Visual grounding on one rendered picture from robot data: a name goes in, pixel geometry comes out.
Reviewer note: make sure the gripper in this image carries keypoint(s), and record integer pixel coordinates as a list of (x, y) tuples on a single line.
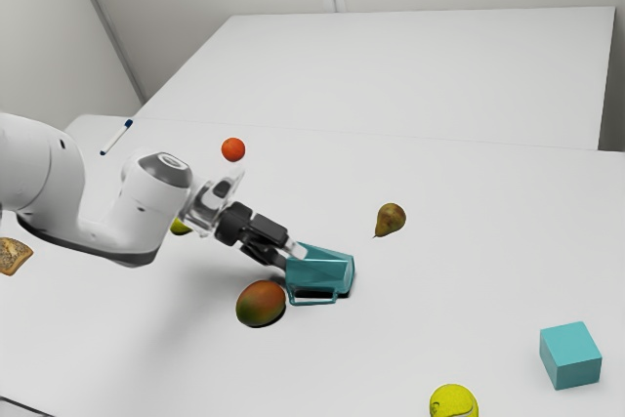
[(244, 224)]

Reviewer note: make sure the brown green pear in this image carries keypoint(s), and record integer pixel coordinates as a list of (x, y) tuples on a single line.
[(389, 219)]

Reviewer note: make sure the teal faceted mug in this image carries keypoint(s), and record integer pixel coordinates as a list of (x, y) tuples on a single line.
[(320, 273)]

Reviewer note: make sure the slice of toast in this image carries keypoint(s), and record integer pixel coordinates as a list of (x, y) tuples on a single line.
[(11, 255)]

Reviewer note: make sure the yellow tennis ball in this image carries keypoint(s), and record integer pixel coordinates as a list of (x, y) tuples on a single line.
[(453, 402)]

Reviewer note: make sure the white blue marker pen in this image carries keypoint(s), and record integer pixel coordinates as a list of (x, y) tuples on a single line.
[(116, 137)]

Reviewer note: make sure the red green mango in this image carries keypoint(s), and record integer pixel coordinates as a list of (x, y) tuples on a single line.
[(261, 303)]

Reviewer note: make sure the teal cube block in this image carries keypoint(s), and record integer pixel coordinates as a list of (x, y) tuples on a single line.
[(570, 355)]

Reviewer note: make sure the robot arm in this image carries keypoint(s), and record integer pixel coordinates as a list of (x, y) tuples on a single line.
[(105, 202)]

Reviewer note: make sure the yellow green fruit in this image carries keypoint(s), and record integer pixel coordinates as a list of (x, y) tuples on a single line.
[(179, 227)]

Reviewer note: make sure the orange fruit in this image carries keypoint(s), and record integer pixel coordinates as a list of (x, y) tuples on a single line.
[(233, 149)]

